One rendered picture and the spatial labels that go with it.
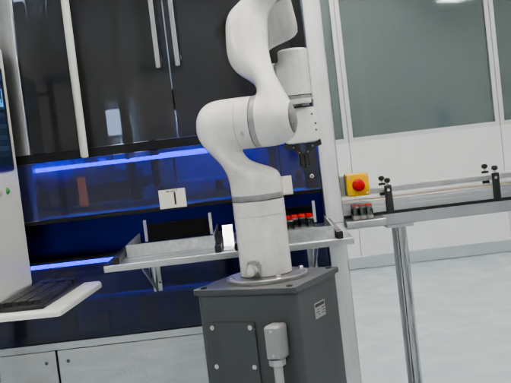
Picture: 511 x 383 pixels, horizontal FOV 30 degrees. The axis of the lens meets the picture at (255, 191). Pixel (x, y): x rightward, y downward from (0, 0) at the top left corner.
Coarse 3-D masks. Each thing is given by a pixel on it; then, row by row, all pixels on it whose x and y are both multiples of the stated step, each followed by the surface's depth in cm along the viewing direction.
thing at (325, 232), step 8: (328, 224) 280; (288, 232) 266; (296, 232) 266; (304, 232) 266; (312, 232) 266; (320, 232) 266; (328, 232) 266; (296, 240) 267; (304, 240) 267; (312, 240) 267
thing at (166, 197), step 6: (162, 192) 303; (168, 192) 303; (180, 192) 303; (162, 198) 303; (168, 198) 303; (180, 198) 303; (162, 204) 303; (168, 204) 303; (174, 204) 303; (180, 204) 303; (186, 204) 303
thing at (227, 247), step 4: (224, 228) 279; (228, 228) 279; (232, 228) 279; (224, 232) 278; (228, 232) 278; (232, 232) 278; (224, 236) 278; (228, 236) 278; (232, 236) 278; (224, 240) 277; (228, 240) 277; (232, 240) 277; (224, 244) 276; (228, 244) 276; (232, 244) 276; (224, 248) 270; (228, 248) 269; (232, 248) 268
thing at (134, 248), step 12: (216, 228) 298; (132, 240) 291; (168, 240) 310; (180, 240) 278; (192, 240) 278; (204, 240) 278; (132, 252) 278; (144, 252) 278; (156, 252) 278; (168, 252) 278
